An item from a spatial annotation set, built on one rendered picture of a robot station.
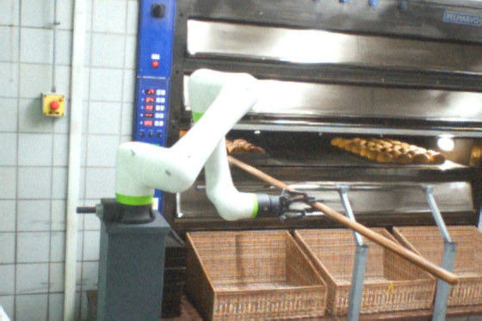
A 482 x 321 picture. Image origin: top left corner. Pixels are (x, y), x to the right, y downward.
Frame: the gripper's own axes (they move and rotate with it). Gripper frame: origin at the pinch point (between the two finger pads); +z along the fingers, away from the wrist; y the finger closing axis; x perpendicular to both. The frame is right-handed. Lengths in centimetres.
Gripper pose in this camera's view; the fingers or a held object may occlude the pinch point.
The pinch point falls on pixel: (313, 205)
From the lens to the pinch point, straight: 254.7
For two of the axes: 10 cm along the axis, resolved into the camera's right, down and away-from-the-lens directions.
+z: 9.4, 0.1, 3.4
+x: 3.3, 2.2, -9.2
